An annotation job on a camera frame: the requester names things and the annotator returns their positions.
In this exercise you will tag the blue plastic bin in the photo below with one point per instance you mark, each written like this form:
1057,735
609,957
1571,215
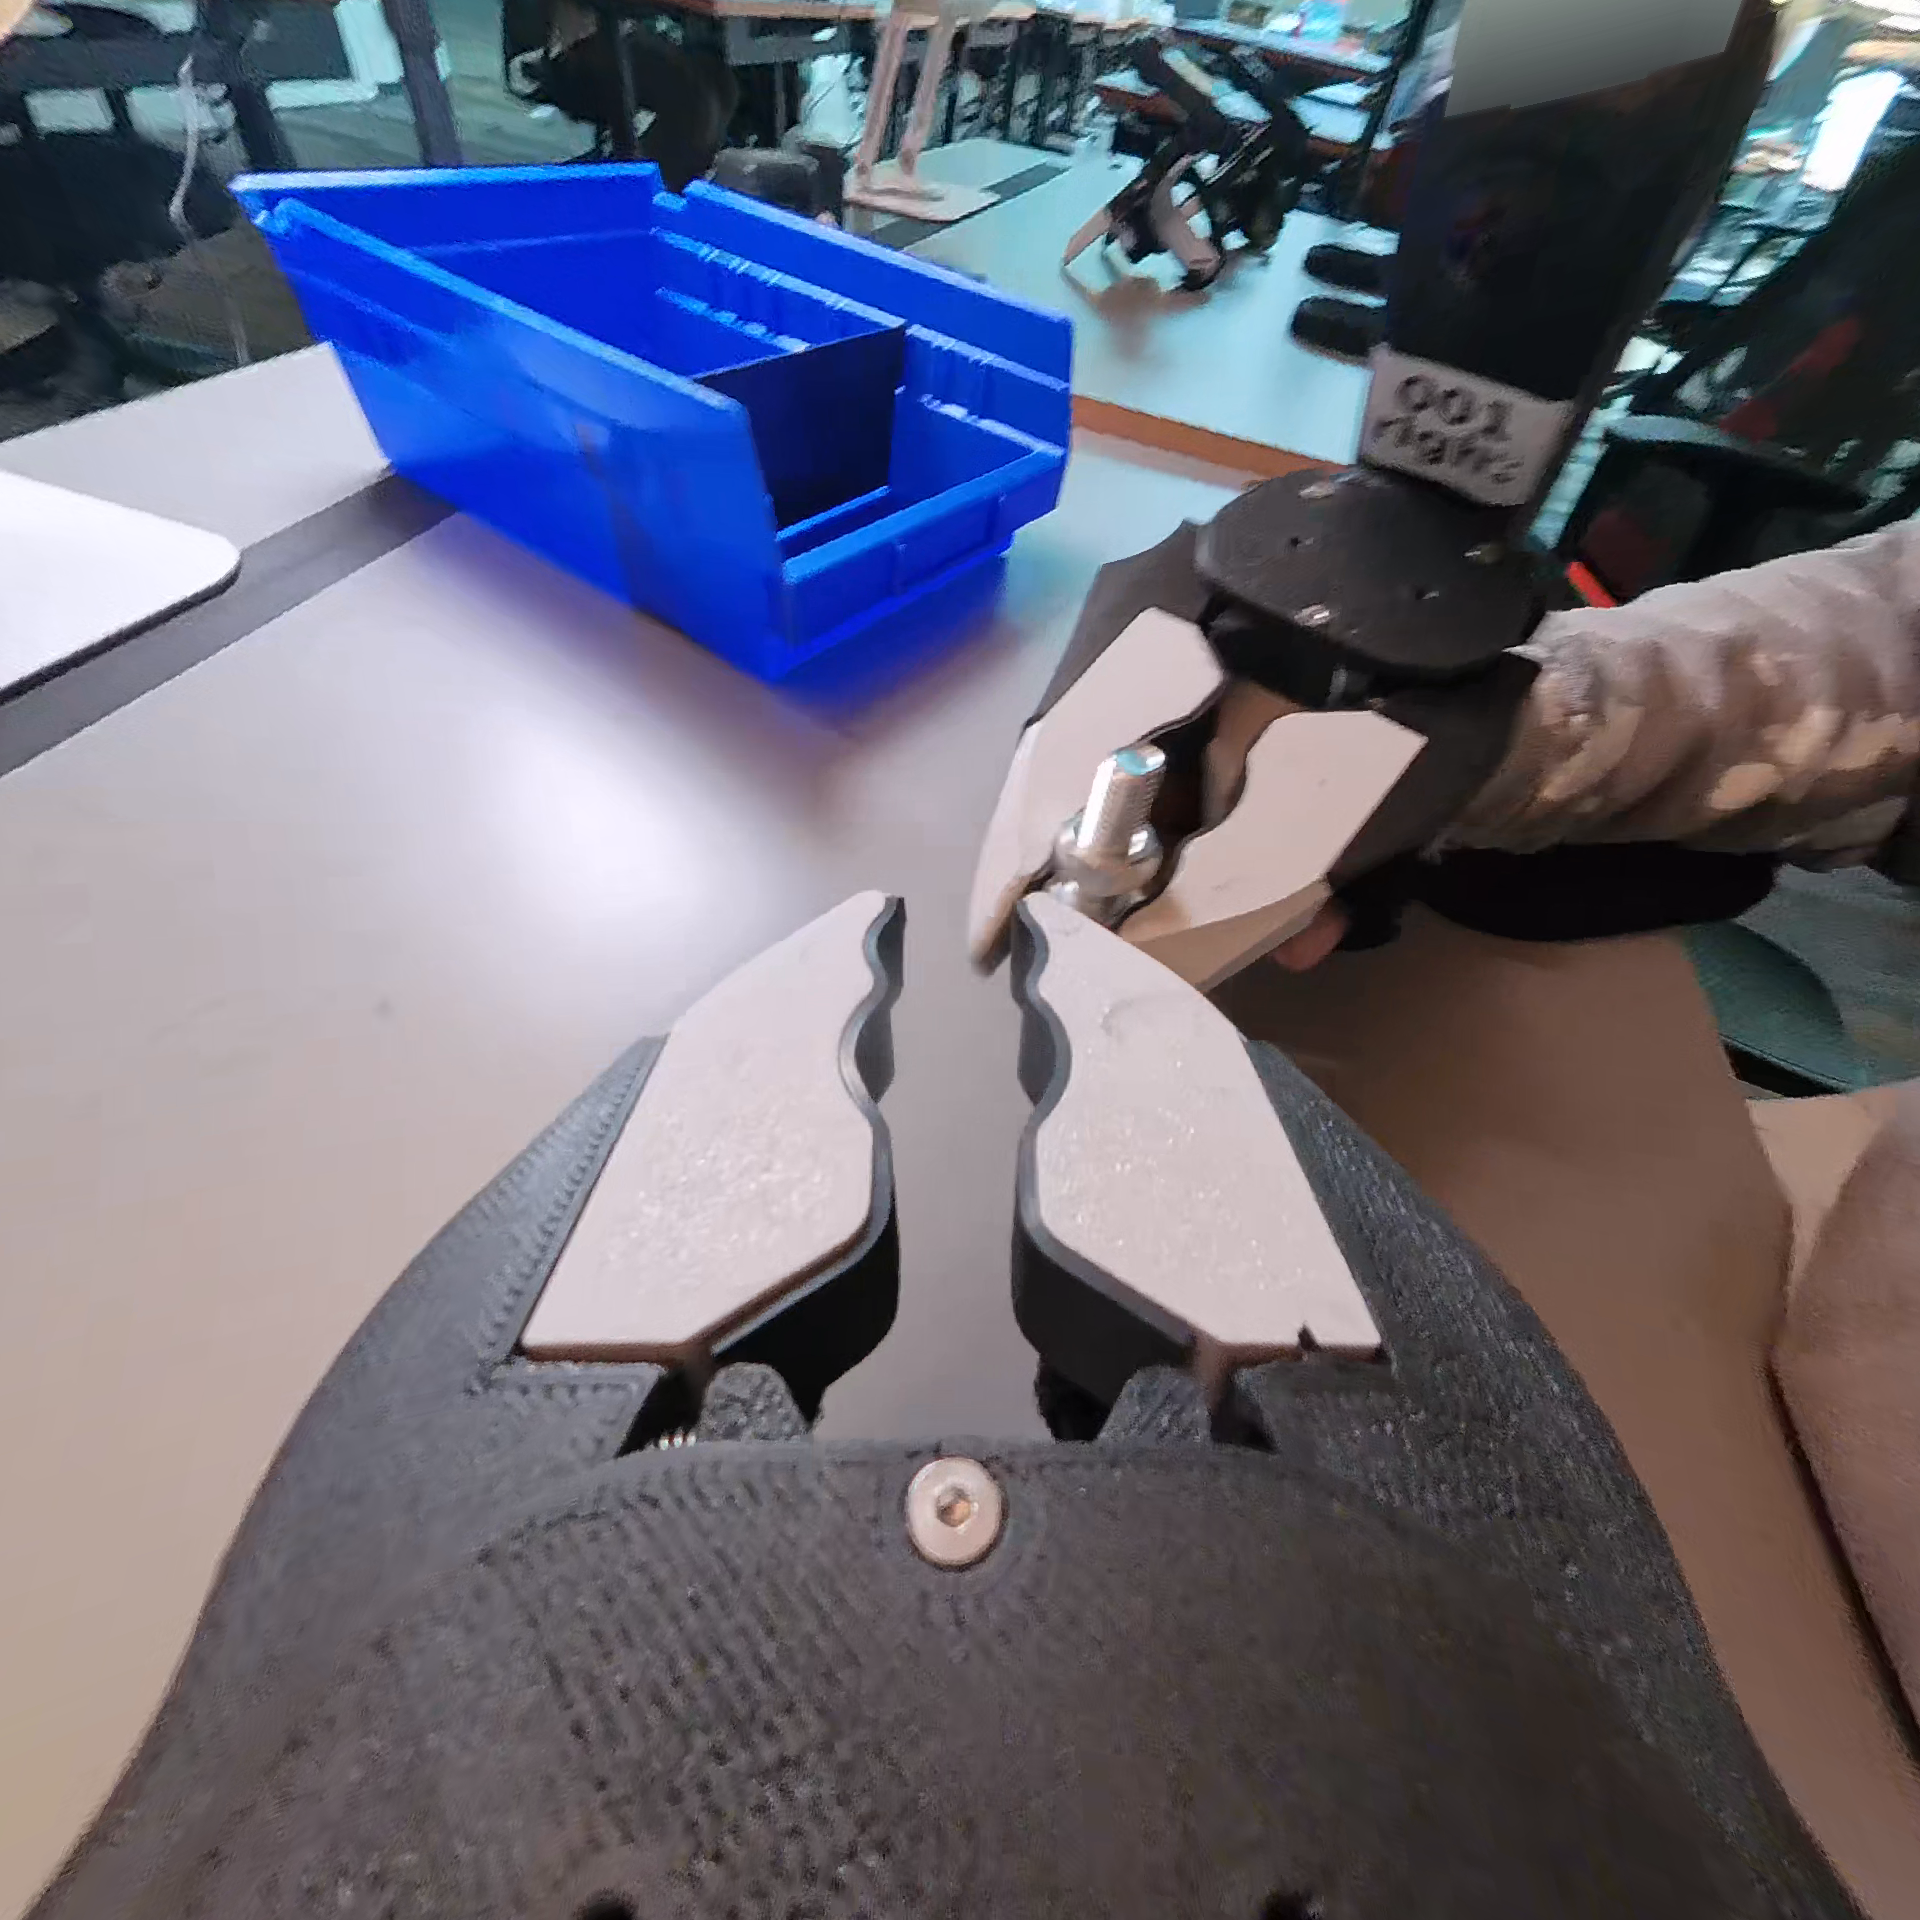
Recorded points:
600,435

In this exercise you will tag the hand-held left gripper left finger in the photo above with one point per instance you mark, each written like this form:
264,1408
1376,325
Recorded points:
721,1184

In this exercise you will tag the white document stand base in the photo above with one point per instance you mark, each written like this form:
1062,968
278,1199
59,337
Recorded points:
90,580

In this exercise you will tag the person's right forearm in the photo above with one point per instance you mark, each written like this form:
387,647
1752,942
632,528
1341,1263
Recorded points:
1693,720

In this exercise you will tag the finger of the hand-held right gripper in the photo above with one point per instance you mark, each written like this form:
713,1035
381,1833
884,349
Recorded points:
1289,827
1108,692

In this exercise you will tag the person's right hand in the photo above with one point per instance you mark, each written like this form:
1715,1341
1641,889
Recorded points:
1313,942

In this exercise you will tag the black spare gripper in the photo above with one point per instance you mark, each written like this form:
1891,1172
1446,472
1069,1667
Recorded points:
1185,165

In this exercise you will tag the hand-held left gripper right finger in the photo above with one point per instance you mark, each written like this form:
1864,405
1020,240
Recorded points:
1185,1184

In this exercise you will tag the wooden easel black panel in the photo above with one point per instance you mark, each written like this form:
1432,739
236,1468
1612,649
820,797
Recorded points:
914,105

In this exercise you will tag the grey wood-edged table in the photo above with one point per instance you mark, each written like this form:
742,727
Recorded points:
1200,360

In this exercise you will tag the black action camera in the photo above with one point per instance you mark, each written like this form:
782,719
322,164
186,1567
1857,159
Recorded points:
772,183

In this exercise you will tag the silver hex bolt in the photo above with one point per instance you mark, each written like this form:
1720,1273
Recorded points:
1108,839

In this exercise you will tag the black mesh office chair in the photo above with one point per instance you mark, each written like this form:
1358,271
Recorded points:
1769,422

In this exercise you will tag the black plastic bin divider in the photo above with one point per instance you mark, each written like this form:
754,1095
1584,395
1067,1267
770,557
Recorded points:
818,429

